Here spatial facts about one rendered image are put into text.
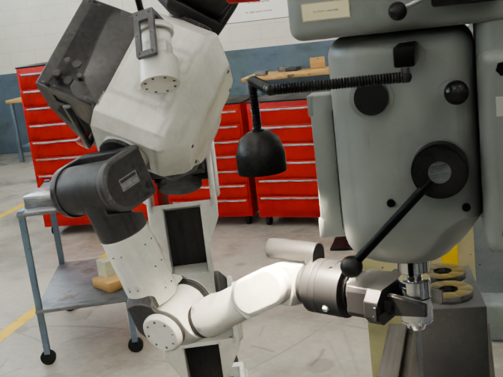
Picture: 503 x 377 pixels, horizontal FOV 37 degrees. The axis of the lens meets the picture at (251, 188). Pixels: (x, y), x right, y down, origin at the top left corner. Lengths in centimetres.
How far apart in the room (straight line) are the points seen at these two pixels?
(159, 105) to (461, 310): 65
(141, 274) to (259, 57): 913
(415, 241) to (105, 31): 71
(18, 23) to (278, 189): 674
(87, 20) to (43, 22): 1015
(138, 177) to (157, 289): 21
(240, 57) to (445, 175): 957
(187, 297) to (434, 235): 55
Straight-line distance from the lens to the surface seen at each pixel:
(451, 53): 98
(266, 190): 597
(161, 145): 134
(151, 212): 172
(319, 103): 108
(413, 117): 99
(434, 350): 146
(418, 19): 95
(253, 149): 107
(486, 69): 96
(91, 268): 462
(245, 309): 126
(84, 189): 133
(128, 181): 132
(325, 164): 109
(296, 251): 123
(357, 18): 96
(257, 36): 1042
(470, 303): 145
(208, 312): 135
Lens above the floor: 167
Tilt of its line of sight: 13 degrees down
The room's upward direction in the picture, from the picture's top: 7 degrees counter-clockwise
